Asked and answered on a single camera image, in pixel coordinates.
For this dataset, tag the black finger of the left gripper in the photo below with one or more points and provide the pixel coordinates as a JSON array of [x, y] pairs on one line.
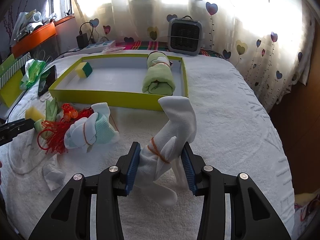
[[13, 129]]

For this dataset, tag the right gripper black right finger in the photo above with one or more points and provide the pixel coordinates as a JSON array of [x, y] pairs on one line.
[[252, 215]]

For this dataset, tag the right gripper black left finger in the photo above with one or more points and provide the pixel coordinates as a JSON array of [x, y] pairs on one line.
[[69, 214]]

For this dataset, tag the plain yellow sponge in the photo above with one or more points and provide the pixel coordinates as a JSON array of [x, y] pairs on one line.
[[34, 114]]

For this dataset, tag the small white cloth piece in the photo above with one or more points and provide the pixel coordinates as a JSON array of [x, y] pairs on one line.
[[53, 174]]

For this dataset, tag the light green cloth bundle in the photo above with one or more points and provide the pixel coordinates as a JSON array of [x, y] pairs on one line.
[[50, 114]]

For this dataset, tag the orange knot ornament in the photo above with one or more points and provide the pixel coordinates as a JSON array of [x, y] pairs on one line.
[[69, 112]]

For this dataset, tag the white mint sock bundle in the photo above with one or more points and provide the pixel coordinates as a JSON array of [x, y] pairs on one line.
[[88, 131]]

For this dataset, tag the green towel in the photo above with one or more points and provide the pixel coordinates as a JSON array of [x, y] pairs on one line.
[[159, 78]]

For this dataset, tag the person left hand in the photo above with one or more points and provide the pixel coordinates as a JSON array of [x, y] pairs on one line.
[[1, 165]]

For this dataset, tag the green striped gift box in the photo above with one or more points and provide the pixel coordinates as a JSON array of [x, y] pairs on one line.
[[11, 76]]

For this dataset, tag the black smartphone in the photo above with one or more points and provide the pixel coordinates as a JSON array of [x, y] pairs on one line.
[[47, 78]]

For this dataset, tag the green white plastic bag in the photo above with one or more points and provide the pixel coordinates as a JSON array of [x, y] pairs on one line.
[[33, 68]]

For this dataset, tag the orange storage box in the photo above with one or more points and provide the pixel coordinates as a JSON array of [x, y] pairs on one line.
[[32, 40]]

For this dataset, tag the white terry towel mat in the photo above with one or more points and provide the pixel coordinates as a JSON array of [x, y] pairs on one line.
[[234, 135]]

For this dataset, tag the yellow green scrubbing sponge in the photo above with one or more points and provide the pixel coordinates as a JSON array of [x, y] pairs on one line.
[[83, 70]]

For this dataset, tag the white blue power strip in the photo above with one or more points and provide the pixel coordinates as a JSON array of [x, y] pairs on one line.
[[94, 48]]

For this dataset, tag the black power adapter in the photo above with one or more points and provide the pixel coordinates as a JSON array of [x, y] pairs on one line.
[[82, 40]]

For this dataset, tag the clear plastic packet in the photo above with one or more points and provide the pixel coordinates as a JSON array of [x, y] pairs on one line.
[[112, 50]]

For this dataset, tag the yellow-green shallow cardboard box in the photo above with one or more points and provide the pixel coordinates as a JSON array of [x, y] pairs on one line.
[[116, 79]]

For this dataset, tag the plaid colourful cloth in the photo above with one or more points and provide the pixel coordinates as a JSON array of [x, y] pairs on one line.
[[161, 46]]

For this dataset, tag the heart pattern curtain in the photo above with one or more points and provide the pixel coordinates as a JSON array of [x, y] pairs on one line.
[[268, 41]]

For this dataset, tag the grey small fan heater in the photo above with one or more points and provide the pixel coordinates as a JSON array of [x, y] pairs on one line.
[[185, 36]]

